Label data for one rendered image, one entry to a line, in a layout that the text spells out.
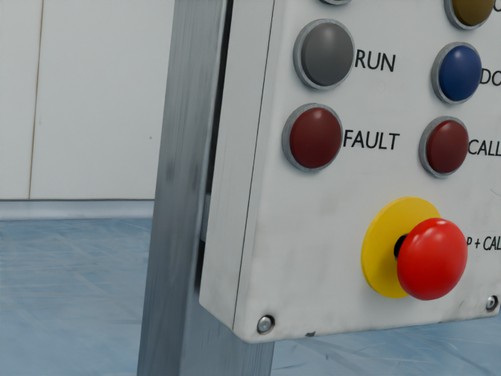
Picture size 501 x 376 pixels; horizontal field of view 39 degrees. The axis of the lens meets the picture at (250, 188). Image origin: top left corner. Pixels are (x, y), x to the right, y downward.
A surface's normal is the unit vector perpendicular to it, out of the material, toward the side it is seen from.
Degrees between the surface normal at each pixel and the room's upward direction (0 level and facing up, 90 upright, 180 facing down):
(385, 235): 90
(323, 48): 88
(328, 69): 93
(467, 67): 87
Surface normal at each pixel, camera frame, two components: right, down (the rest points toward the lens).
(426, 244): 0.18, -0.05
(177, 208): -0.86, -0.02
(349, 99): 0.50, 0.21
